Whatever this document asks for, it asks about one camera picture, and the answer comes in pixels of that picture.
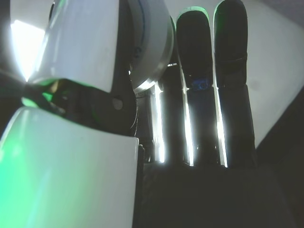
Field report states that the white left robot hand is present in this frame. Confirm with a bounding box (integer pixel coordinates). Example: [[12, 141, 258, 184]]
[[0, 0, 299, 228]]

